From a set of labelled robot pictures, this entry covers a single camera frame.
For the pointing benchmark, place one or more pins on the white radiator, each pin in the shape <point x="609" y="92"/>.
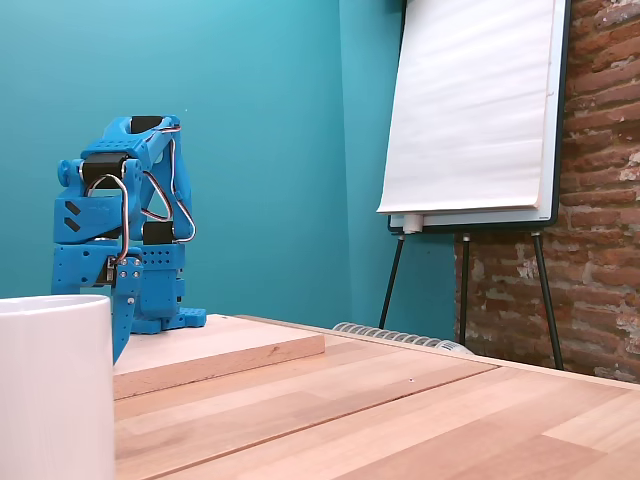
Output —
<point x="400" y="337"/>

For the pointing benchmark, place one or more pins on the white cylindrical marker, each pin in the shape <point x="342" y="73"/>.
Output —
<point x="413" y="224"/>

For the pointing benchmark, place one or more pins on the white ceramic mug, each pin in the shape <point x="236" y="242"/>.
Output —
<point x="50" y="390"/>

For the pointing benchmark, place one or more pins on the flipchart easel dark frame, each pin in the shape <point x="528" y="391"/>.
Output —
<point x="550" y="300"/>

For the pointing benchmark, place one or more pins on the light wooden board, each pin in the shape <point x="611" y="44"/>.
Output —
<point x="225" y="345"/>

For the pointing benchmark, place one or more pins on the white paper pad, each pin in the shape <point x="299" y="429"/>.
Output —
<point x="470" y="110"/>

